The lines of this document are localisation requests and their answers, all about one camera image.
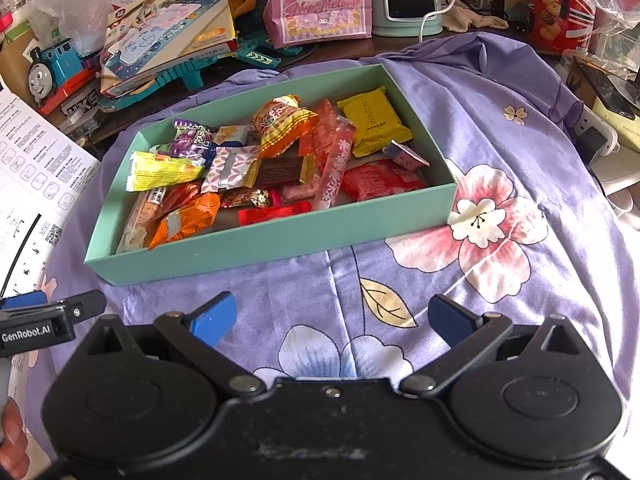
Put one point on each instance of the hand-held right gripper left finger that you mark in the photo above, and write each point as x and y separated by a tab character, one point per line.
212	319

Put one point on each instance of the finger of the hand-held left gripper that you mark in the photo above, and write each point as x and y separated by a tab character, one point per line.
22	301
87	305

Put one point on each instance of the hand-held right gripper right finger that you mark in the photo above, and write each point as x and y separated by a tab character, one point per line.
450	320

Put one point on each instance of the mint green cardboard box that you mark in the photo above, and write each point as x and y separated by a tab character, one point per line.
250	255

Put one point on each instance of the orange packet with silver seam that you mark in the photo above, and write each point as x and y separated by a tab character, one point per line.
190	221

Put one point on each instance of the long peach snack stick packet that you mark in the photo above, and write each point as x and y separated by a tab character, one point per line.
142	220

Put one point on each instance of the dark red snack packet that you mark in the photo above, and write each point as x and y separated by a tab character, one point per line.
275	214

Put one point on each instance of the shiny red orange packet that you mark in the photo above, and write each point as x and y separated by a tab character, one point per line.
177	195

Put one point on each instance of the pink patterned snack packet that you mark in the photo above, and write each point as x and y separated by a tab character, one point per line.
225	170

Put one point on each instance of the green yellow snack packet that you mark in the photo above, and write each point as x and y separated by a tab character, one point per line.
160	170

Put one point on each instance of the brown chocolate packet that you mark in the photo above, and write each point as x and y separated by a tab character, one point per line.
280	170

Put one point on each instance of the purple grape candy packet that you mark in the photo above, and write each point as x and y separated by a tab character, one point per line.
190	140

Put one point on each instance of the orange white snack packet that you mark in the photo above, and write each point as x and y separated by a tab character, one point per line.
230	135

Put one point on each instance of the pink clear jelly stick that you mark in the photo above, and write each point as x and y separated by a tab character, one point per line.
335	165

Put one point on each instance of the fries print snack packet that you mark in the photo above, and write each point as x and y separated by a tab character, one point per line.
280	122

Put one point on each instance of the person's left hand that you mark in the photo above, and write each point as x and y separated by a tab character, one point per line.
10	435

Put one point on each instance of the white instruction sheet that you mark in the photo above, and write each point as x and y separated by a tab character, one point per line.
40	185

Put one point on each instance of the black white lettered box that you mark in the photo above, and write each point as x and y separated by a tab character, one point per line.
80	102

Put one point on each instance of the square yellow snack packet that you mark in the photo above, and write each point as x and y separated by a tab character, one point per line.
372	120

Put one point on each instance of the brown cardboard box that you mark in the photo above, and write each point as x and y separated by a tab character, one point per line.
15	70

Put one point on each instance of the blue toy train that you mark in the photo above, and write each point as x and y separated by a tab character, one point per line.
55	67

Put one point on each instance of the white power strip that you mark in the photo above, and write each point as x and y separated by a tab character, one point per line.
597	132

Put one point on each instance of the purple floral bedsheet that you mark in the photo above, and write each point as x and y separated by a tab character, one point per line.
500	85

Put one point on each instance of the teal toy track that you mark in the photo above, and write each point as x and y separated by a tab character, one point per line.
190	76

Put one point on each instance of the drawing mat toy box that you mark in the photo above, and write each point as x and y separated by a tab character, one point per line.
170	25

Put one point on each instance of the white translucent plastic bag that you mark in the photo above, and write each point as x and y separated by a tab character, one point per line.
70	10

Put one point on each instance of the beige cloth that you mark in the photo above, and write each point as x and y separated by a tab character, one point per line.
470	17

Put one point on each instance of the dark brick toy figure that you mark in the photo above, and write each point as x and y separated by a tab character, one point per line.
247	5

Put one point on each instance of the red biscuit tin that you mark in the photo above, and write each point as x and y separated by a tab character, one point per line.
555	10

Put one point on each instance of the pink gift bag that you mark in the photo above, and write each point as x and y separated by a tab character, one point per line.
320	5

